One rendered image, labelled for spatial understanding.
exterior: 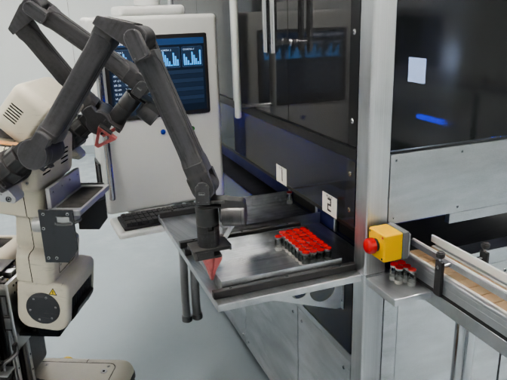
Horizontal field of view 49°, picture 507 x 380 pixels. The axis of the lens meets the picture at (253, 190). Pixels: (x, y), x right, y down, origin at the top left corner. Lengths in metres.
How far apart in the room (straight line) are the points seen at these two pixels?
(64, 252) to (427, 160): 1.03
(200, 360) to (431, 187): 1.58
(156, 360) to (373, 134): 1.75
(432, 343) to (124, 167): 1.28
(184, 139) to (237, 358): 1.59
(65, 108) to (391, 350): 1.09
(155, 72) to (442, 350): 1.15
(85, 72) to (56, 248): 0.55
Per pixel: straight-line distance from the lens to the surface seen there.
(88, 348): 2.97
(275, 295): 1.43
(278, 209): 1.99
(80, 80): 1.41
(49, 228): 1.68
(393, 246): 1.41
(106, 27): 1.37
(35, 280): 1.79
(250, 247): 1.69
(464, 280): 1.44
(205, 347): 2.84
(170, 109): 1.35
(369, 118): 1.39
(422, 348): 1.77
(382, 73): 1.39
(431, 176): 1.54
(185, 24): 2.24
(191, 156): 1.35
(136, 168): 2.26
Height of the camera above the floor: 1.56
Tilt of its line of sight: 18 degrees down
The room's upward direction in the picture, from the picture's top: 2 degrees counter-clockwise
